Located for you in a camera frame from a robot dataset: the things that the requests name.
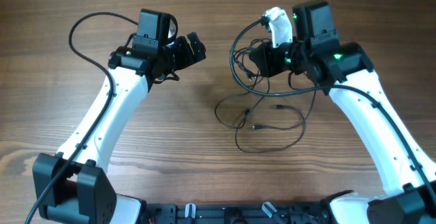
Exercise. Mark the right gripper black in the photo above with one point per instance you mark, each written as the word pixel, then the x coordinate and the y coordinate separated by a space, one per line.
pixel 264 60

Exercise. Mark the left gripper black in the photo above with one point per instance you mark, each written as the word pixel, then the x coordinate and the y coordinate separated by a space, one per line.
pixel 187 57

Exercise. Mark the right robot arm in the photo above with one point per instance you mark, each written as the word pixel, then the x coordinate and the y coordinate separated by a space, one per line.
pixel 306 42

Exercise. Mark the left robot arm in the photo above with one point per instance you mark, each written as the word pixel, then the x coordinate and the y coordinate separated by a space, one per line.
pixel 72 186

